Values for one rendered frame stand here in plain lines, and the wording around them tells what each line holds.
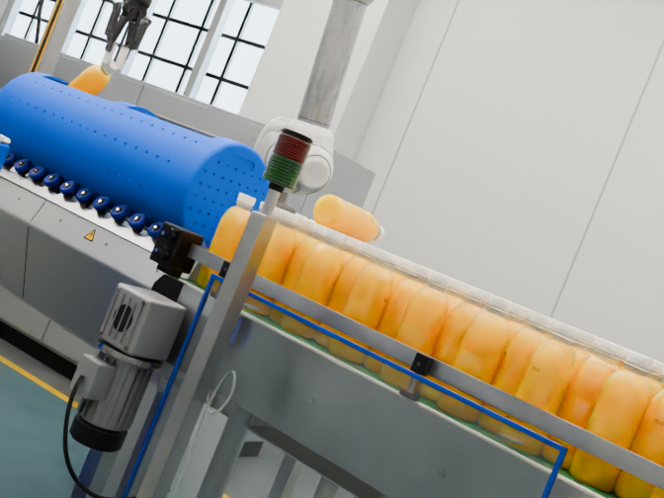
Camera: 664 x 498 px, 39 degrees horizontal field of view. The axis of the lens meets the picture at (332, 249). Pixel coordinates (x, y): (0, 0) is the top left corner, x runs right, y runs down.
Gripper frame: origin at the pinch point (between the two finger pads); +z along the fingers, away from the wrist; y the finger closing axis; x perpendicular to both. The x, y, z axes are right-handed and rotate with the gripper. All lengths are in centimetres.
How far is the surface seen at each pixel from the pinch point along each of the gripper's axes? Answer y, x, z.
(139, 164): 14, 43, 25
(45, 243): 13, 20, 54
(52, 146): 13.4, 7.6, 29.8
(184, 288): 23, 81, 45
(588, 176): -275, 23, -52
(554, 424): 21, 166, 38
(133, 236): 11, 48, 42
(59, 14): -30, -79, -13
